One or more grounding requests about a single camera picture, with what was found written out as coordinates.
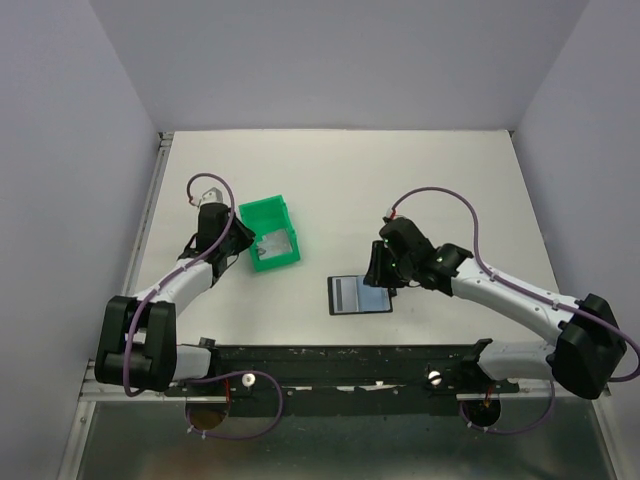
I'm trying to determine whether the white credit card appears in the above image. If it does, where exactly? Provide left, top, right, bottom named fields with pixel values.
left=333, top=277, right=359, bottom=313

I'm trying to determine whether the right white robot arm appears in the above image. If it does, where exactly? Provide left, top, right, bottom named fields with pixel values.
left=364, top=217, right=626, bottom=400

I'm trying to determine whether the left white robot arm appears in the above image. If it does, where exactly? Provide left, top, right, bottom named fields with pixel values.
left=94, top=202, right=255, bottom=395

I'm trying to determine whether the aluminium frame rail left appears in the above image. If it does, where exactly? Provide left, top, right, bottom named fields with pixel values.
left=119, top=131, right=175, bottom=296

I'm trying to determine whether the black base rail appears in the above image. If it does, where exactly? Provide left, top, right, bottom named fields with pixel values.
left=165, top=341, right=519, bottom=417

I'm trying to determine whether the black leather card holder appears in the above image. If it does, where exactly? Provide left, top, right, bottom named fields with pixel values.
left=327, top=275, right=395, bottom=316

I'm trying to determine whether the green plastic bin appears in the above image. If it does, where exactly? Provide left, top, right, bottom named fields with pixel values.
left=239, top=195, right=301, bottom=272

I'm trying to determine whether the translucent blue credit card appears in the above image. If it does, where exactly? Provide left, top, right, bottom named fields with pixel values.
left=358, top=285, right=392, bottom=313

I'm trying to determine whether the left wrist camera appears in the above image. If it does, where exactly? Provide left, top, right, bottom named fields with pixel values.
left=197, top=187, right=224, bottom=208

